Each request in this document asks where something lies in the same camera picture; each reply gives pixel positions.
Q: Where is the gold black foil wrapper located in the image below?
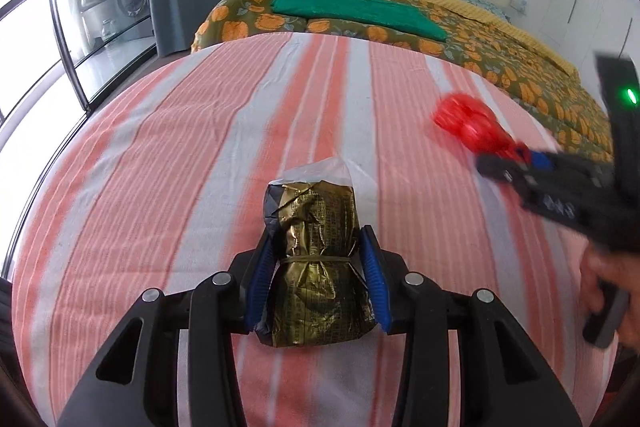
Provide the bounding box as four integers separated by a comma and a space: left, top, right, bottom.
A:
258, 180, 375, 348

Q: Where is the striped pink white tablecloth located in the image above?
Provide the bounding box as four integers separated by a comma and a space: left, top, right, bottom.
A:
13, 32, 615, 424

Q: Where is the person's right hand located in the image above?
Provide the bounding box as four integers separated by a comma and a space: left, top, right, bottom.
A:
580, 244, 640, 352

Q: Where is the folded green cloth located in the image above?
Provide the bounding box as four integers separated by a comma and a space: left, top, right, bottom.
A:
271, 0, 448, 42

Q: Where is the pumpkin pattern green quilt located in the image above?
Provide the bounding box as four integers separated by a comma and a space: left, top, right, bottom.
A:
191, 0, 613, 160

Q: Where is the red plastic bag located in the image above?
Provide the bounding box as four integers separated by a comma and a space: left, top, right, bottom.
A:
432, 92, 521, 158

